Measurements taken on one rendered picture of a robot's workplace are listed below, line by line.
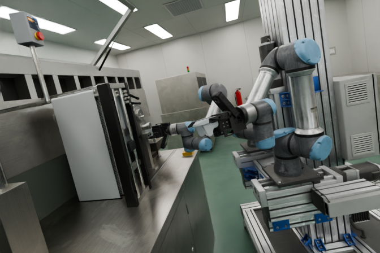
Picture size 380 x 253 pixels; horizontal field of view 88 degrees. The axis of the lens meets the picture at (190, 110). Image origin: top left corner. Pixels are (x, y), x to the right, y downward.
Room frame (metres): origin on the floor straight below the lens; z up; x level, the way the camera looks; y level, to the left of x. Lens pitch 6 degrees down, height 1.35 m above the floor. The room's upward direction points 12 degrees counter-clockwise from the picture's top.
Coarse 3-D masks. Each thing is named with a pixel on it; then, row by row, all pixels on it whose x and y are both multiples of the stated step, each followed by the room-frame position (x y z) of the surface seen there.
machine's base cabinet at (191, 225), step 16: (192, 176) 1.22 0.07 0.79; (192, 192) 1.15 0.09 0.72; (176, 208) 0.86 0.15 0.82; (192, 208) 1.08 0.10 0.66; (208, 208) 1.46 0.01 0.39; (176, 224) 0.82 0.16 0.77; (192, 224) 1.02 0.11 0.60; (208, 224) 1.36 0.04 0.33; (176, 240) 0.79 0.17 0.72; (192, 240) 0.97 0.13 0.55; (208, 240) 1.27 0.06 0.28
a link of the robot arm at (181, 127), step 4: (176, 124) 1.24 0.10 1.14; (180, 124) 1.22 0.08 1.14; (184, 124) 1.21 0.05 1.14; (188, 124) 1.21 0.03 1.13; (176, 128) 1.22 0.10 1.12; (180, 128) 1.21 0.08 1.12; (184, 128) 1.20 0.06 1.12; (188, 128) 1.20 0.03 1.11; (192, 128) 1.20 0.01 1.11; (176, 132) 1.22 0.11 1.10; (180, 132) 1.21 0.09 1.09; (184, 132) 1.20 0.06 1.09; (188, 132) 1.21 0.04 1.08; (192, 132) 1.21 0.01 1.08; (184, 136) 1.21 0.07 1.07
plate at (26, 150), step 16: (144, 96) 2.16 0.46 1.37; (16, 112) 0.88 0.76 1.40; (32, 112) 0.95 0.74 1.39; (48, 112) 1.02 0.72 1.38; (144, 112) 2.07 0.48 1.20; (0, 128) 0.80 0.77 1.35; (16, 128) 0.86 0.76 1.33; (32, 128) 0.93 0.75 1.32; (48, 128) 1.00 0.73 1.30; (0, 144) 0.79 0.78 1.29; (16, 144) 0.84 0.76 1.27; (32, 144) 0.90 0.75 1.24; (48, 144) 0.98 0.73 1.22; (16, 160) 0.82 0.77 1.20; (32, 160) 0.88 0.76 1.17; (48, 160) 0.95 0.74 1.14
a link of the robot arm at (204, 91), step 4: (212, 84) 1.35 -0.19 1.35; (200, 88) 1.42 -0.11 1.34; (204, 88) 1.38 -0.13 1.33; (208, 88) 1.34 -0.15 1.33; (200, 92) 1.40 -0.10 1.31; (204, 92) 1.37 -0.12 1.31; (208, 92) 1.34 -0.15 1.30; (200, 96) 1.40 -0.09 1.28; (204, 96) 1.37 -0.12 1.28; (208, 96) 1.35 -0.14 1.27; (200, 100) 1.44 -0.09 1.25; (204, 100) 1.41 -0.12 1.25; (208, 100) 1.38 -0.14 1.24; (220, 112) 1.50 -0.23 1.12
